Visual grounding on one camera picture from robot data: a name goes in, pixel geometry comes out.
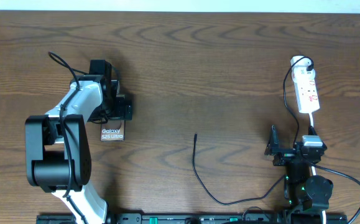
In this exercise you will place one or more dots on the white power strip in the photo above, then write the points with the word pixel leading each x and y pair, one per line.
pixel 305 89

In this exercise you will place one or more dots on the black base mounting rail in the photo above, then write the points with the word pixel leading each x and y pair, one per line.
pixel 250 217

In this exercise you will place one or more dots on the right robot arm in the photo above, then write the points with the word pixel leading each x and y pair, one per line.
pixel 308 193

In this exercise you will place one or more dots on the white USB wall charger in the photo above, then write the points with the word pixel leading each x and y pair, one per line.
pixel 302 61

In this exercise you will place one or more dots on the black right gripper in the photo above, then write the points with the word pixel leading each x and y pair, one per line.
pixel 273 149

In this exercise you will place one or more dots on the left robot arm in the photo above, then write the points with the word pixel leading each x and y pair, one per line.
pixel 57 152

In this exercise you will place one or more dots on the Galaxy S25 Ultra smartphone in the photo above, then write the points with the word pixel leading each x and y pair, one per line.
pixel 113 130

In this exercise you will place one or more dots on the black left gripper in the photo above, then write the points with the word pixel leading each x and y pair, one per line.
pixel 120 113

